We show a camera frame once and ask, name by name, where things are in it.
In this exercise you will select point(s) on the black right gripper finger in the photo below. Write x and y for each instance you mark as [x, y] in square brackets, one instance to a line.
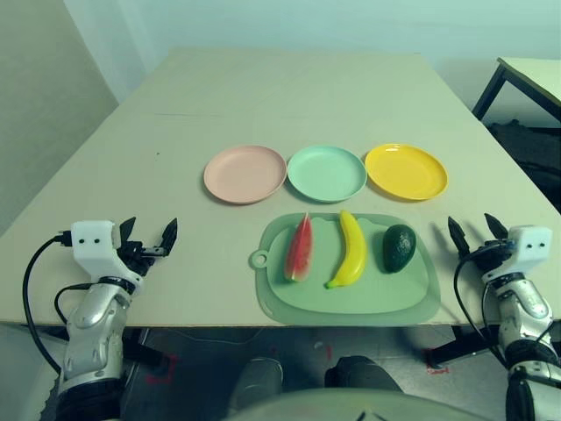
[496, 228]
[459, 237]

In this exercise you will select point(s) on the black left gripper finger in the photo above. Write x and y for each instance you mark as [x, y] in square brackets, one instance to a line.
[128, 230]
[168, 237]

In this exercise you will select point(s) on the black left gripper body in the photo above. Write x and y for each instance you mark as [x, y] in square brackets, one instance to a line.
[136, 254]

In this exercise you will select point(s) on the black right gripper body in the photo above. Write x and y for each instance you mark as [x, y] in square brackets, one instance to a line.
[488, 256]

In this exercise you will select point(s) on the dark green avocado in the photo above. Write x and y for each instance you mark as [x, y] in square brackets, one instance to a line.
[399, 250]

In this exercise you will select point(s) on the yellow banana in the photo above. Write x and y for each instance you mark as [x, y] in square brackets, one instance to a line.
[354, 250]

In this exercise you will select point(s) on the red watermelon slice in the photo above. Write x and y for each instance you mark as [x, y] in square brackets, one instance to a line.
[300, 252]

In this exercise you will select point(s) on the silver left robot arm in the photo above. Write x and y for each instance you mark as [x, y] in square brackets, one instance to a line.
[92, 320]

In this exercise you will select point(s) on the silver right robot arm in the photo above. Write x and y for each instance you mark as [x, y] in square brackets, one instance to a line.
[521, 307]

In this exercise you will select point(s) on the yellow plate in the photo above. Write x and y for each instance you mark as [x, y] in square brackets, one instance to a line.
[406, 172]

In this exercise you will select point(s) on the black table leg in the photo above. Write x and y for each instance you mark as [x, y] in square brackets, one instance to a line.
[460, 344]
[142, 346]

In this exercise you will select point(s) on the pink plate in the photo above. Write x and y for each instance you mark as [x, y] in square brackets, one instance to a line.
[244, 174]

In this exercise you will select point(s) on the red floor tape mark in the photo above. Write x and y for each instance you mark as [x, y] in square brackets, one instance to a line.
[431, 368]
[168, 370]

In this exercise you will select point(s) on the green cutting board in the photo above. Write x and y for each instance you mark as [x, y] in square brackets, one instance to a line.
[350, 302]

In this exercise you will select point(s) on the mint green plate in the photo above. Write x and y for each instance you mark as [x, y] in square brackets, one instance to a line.
[326, 174]

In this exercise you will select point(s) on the grey robot right leg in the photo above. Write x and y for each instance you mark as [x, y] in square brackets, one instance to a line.
[359, 373]

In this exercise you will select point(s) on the grey robot torso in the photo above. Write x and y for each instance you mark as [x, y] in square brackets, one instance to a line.
[350, 405]

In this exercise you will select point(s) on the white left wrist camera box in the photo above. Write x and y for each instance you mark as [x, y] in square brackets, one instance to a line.
[92, 241]

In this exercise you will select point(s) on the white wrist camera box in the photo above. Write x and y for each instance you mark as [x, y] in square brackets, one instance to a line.
[532, 250]
[92, 241]

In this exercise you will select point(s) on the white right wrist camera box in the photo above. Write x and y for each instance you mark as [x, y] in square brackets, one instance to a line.
[532, 250]

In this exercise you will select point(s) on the beige side table black frame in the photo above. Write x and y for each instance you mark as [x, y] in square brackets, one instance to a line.
[534, 79]

